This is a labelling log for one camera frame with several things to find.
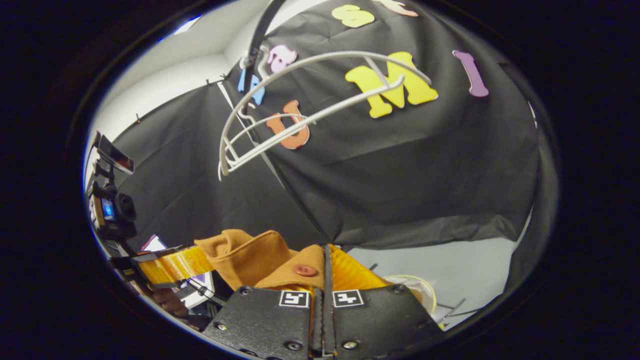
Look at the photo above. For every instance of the black clothes rack rail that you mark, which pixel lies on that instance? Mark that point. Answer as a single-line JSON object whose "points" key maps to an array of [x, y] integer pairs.
{"points": [[262, 30]]}

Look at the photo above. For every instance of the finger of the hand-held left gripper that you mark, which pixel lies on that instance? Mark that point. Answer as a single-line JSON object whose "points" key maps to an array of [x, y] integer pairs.
{"points": [[170, 265]]}

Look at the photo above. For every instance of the black backdrop cloth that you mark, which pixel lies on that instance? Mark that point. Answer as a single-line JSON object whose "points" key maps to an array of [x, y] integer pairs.
{"points": [[400, 175]]}

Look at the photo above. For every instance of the brown button-up shirt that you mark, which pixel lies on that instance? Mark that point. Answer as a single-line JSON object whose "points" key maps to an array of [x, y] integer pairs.
{"points": [[250, 260]]}

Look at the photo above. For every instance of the white plastic clothes hanger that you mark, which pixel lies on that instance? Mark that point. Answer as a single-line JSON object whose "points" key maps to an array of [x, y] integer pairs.
{"points": [[350, 53], [272, 118]]}

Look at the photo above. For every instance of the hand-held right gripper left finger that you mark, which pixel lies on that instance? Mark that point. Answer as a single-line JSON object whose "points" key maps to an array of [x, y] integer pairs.
{"points": [[260, 325]]}

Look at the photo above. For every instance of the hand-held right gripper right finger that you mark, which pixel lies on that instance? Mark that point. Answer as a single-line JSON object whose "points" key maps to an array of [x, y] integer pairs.
{"points": [[385, 325]]}

